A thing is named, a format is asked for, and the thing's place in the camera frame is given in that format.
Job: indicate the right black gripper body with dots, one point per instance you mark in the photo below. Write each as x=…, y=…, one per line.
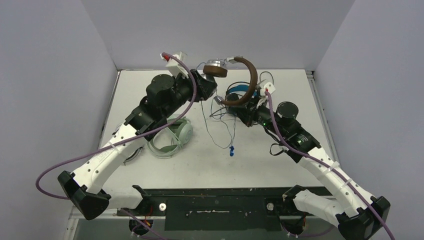
x=243, y=108

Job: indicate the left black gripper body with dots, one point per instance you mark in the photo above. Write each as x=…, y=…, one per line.
x=200, y=95

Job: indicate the black blue headphones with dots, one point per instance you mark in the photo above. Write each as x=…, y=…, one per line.
x=240, y=93

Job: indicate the mint green headphones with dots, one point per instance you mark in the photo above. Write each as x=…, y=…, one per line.
x=180, y=131

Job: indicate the white black headphones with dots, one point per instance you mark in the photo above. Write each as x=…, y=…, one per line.
x=134, y=154

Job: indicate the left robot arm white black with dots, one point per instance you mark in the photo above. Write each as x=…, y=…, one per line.
x=165, y=94

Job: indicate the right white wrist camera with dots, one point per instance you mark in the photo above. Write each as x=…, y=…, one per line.
x=266, y=87

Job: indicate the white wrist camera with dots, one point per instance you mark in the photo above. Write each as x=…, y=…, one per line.
x=266, y=87
x=173, y=66

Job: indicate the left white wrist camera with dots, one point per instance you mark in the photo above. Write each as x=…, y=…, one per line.
x=173, y=66

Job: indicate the aluminium frame rail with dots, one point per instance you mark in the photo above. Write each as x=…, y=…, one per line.
x=321, y=110

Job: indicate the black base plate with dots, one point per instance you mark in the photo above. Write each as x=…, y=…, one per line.
x=219, y=209

